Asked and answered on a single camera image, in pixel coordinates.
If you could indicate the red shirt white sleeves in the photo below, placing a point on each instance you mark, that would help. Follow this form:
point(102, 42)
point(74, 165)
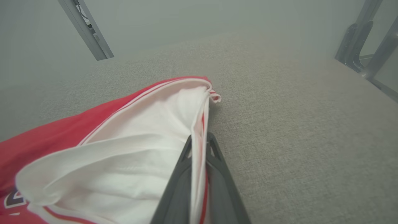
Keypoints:
point(124, 149)

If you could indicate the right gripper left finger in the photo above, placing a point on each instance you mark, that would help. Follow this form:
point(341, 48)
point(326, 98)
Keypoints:
point(177, 193)

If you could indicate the grey metal partition post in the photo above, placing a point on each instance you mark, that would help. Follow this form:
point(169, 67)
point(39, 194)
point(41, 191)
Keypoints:
point(87, 34)
point(357, 46)

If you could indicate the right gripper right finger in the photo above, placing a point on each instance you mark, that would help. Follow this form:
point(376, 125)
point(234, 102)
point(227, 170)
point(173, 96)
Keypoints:
point(222, 193)

